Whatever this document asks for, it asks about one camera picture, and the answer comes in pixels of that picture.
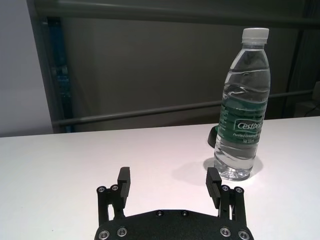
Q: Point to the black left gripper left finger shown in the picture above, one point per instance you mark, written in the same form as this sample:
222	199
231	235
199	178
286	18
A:
123	190

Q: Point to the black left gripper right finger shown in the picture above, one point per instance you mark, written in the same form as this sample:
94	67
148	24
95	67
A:
213	190

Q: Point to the clear green-label water bottle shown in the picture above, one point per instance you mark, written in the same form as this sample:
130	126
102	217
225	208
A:
241	112

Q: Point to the green YES push button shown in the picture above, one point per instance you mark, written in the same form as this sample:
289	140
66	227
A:
212	137

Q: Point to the grey horizontal rail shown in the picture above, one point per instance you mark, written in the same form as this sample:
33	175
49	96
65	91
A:
150	111

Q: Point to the blue vertical post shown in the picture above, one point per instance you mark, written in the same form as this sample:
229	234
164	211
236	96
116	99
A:
60	75

